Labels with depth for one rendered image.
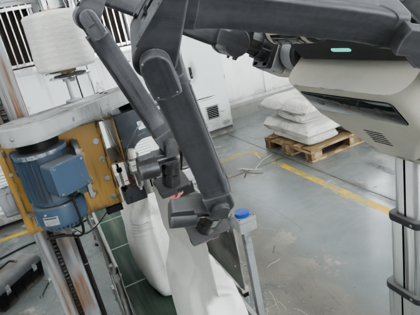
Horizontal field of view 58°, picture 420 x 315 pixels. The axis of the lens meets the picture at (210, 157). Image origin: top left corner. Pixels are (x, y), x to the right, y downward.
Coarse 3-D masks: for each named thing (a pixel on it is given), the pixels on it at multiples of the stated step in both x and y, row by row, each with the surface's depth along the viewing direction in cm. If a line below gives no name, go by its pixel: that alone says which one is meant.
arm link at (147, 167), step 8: (168, 144) 106; (176, 144) 107; (152, 152) 111; (160, 152) 110; (168, 152) 107; (176, 152) 109; (136, 160) 109; (144, 160) 108; (152, 160) 109; (144, 168) 108; (152, 168) 109; (144, 176) 109; (152, 176) 110
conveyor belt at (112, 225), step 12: (96, 216) 284; (108, 216) 280; (120, 216) 276; (108, 228) 263; (120, 228) 259; (108, 240) 247; (120, 240) 244; (120, 252) 230; (120, 264) 219; (132, 264) 216; (132, 276) 206; (144, 276) 204; (132, 288) 196; (144, 288) 194; (132, 300) 187; (144, 300) 186; (156, 300) 184; (168, 300) 182; (144, 312) 178; (156, 312) 176; (168, 312) 174
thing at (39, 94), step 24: (0, 0) 333; (24, 0) 343; (72, 0) 366; (0, 24) 348; (120, 24) 390; (24, 48) 360; (120, 48) 386; (24, 72) 355; (96, 72) 384; (24, 96) 362; (48, 96) 370; (144, 144) 423; (0, 168) 368; (0, 216) 381
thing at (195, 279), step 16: (160, 208) 143; (176, 240) 137; (176, 256) 133; (192, 256) 121; (208, 256) 100; (176, 272) 129; (192, 272) 122; (208, 272) 105; (224, 272) 125; (176, 288) 130; (192, 288) 117; (208, 288) 109; (224, 288) 113; (176, 304) 137; (192, 304) 116; (208, 304) 112; (224, 304) 114; (240, 304) 114
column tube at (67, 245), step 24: (0, 48) 117; (0, 72) 119; (0, 96) 120; (0, 120) 122; (0, 144) 124; (72, 240) 141; (48, 264) 139; (72, 264) 143; (72, 312) 148; (96, 312) 152
